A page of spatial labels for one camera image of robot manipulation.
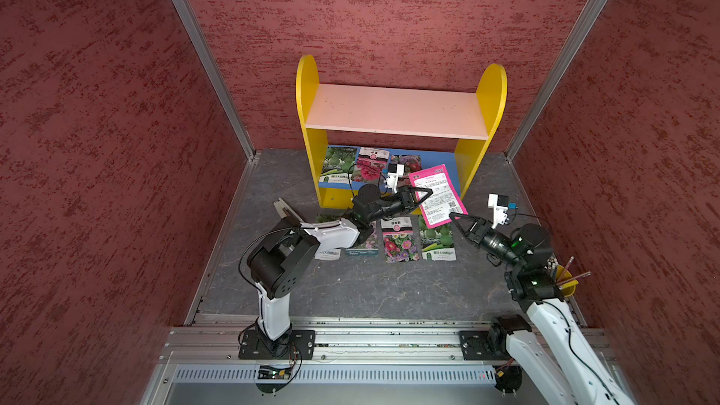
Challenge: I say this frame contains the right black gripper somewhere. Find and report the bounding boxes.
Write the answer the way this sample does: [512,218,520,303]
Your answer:
[448,212,523,268]

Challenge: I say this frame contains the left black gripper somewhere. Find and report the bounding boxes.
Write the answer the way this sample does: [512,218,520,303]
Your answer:
[367,184,433,222]

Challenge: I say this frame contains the pink back-side seed bag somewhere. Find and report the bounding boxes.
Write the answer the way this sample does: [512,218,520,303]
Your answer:
[409,164,467,228]

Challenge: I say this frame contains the pink zinnia seed bag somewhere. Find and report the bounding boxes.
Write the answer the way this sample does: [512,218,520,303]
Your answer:
[381,217,420,264]

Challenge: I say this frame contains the purple flower seed bag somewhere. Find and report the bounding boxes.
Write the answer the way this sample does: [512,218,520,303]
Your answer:
[344,223,380,257]

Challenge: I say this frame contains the large green gourd seed bag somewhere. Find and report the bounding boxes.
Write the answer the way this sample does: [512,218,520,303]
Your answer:
[314,214,342,261]

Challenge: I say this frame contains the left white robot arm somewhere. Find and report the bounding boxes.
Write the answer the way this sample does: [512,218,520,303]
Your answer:
[246,185,433,344]

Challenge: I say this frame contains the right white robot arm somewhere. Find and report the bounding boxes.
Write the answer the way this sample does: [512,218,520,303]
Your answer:
[450,213,633,404]

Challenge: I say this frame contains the mixed flower seed bag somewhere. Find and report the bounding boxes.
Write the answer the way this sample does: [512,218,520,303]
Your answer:
[390,154,422,174]

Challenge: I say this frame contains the red dahlia seed bag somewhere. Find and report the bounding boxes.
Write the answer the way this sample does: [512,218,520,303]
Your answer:
[351,147,390,183]

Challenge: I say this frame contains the yellow wooden shelf unit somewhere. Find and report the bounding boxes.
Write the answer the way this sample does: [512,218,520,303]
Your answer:
[295,54,508,209]

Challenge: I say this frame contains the green gourd bag lower shelf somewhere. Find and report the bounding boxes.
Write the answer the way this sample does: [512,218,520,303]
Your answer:
[319,146,358,187]

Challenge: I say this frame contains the yellow pencil cup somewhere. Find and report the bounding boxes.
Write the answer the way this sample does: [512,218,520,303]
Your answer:
[550,256,592,298]

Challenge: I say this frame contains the silver stapler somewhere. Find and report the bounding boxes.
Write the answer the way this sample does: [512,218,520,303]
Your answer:
[273,198,303,224]

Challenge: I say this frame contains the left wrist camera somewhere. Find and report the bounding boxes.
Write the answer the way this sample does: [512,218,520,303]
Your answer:
[385,163,404,193]

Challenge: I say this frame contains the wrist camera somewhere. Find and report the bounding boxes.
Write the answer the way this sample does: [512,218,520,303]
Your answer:
[487,193,517,229]
[385,163,404,193]

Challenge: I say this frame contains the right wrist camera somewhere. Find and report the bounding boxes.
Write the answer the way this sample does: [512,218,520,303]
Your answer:
[487,193,517,229]

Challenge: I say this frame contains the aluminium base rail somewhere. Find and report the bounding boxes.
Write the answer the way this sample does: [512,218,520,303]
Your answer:
[159,314,509,366]

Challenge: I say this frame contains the right corner aluminium post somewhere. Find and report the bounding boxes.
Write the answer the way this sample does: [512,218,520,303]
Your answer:
[505,0,609,164]

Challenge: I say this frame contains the corner aluminium post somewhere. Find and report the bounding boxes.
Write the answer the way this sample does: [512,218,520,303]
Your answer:
[505,0,609,164]
[171,0,256,161]

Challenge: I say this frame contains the left corner aluminium post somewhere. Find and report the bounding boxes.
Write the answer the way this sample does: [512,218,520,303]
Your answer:
[171,0,256,161]

